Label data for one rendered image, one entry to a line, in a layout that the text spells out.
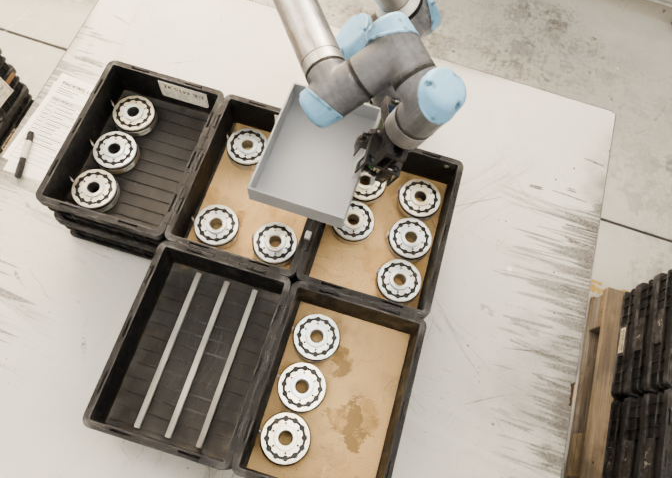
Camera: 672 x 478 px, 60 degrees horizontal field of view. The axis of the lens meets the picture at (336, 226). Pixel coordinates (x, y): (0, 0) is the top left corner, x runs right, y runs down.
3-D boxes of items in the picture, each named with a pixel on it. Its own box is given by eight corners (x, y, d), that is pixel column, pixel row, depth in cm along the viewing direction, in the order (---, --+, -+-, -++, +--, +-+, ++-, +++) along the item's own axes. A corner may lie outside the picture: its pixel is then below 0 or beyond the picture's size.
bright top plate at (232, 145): (238, 123, 148) (238, 122, 147) (274, 138, 147) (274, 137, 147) (219, 155, 144) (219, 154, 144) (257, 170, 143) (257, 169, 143)
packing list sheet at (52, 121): (56, 71, 168) (55, 70, 168) (131, 95, 167) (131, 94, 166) (-5, 167, 155) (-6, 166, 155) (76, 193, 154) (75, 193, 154)
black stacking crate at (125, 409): (172, 257, 138) (162, 240, 128) (292, 294, 137) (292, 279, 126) (98, 428, 123) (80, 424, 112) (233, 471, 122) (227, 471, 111)
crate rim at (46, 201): (112, 64, 146) (110, 58, 144) (227, 97, 145) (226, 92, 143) (36, 203, 131) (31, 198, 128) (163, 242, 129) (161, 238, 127)
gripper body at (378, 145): (351, 173, 110) (377, 147, 99) (362, 135, 113) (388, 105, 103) (387, 188, 112) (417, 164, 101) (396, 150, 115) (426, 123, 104)
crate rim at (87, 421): (163, 242, 129) (161, 238, 127) (293, 281, 128) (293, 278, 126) (82, 425, 114) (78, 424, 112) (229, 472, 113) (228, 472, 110)
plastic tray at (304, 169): (293, 95, 131) (293, 81, 126) (379, 121, 129) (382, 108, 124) (249, 198, 120) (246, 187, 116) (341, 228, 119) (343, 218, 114)
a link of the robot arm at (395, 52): (338, 43, 94) (371, 102, 93) (398, 1, 90) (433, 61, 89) (354, 53, 101) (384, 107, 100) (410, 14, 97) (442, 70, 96)
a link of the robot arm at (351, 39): (353, 66, 160) (325, 31, 151) (395, 38, 155) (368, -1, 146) (361, 92, 152) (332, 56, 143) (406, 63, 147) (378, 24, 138)
